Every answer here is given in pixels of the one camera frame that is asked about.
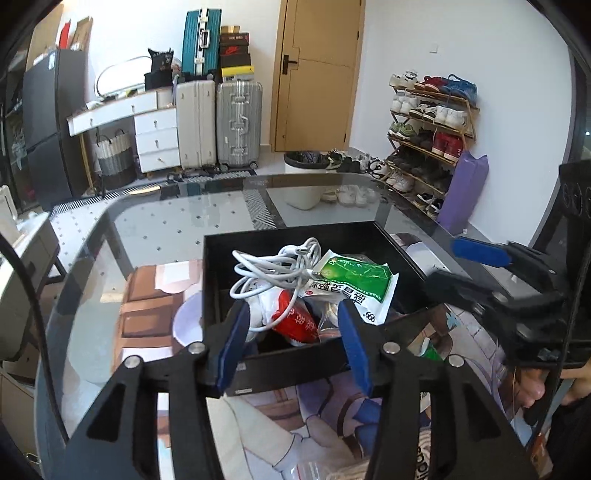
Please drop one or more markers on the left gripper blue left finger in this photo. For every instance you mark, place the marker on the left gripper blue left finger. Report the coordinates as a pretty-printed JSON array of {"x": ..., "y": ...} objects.
[{"x": 234, "y": 330}]

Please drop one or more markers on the black storage box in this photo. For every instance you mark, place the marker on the black storage box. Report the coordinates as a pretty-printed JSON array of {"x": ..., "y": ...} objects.
[{"x": 270, "y": 362}]

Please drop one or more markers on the black handbag on desk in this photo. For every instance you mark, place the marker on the black handbag on desk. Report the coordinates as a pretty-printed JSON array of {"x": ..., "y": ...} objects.
[{"x": 160, "y": 74}]

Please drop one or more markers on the white suitcase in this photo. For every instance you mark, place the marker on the white suitcase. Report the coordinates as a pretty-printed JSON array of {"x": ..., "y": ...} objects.
[{"x": 195, "y": 112}]

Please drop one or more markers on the silver suitcase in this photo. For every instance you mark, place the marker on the silver suitcase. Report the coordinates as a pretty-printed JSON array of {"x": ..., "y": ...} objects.
[{"x": 238, "y": 123}]

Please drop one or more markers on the white drawer desk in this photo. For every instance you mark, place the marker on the white drawer desk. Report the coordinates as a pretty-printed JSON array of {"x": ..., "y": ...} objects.
[{"x": 152, "y": 115}]

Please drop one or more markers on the wooden shoe rack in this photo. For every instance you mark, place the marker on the wooden shoe rack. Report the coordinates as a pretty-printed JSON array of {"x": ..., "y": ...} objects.
[{"x": 433, "y": 125}]

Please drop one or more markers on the adidas white laces bag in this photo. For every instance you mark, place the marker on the adidas white laces bag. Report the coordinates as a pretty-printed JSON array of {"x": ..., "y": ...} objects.
[{"x": 406, "y": 463}]

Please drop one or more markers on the grey side cabinet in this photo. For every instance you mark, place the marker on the grey side cabinet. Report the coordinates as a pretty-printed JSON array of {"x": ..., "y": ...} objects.
[{"x": 29, "y": 251}]

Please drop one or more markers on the yellow wooden door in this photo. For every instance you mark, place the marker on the yellow wooden door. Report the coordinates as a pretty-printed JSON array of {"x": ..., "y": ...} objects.
[{"x": 316, "y": 70}]

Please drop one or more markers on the anime print table mat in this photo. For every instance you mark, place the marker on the anime print table mat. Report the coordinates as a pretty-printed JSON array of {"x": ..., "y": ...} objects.
[{"x": 265, "y": 435}]

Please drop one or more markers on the stacked shoe boxes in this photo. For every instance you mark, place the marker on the stacked shoe boxes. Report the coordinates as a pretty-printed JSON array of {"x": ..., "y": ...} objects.
[{"x": 234, "y": 55}]

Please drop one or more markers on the purple bag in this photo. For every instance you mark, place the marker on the purple bag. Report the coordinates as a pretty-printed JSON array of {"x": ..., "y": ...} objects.
[{"x": 464, "y": 192}]

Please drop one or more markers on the teal suitcase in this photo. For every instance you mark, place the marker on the teal suitcase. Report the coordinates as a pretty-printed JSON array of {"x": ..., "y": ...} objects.
[{"x": 202, "y": 31}]

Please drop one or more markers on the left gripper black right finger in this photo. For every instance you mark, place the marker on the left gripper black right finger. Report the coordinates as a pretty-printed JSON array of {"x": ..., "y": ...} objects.
[{"x": 351, "y": 327}]

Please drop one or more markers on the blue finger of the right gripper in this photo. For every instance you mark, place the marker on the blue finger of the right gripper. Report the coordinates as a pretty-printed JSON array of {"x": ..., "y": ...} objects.
[
  {"x": 481, "y": 252},
  {"x": 459, "y": 291}
]

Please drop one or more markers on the white trash bin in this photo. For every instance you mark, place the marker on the white trash bin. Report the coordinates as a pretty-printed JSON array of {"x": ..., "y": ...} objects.
[{"x": 305, "y": 193}]

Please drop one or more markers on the woven laundry basket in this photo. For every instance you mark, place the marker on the woven laundry basket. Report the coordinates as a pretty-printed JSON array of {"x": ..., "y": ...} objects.
[{"x": 115, "y": 159}]

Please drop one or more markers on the red white packet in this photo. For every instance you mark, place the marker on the red white packet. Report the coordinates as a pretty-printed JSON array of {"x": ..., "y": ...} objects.
[{"x": 291, "y": 320}]

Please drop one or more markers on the green white snack packet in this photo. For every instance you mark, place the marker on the green white snack packet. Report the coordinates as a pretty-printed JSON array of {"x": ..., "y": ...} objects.
[{"x": 370, "y": 286}]

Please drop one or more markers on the black refrigerator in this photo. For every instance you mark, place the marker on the black refrigerator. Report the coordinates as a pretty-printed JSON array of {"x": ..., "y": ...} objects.
[{"x": 53, "y": 91}]

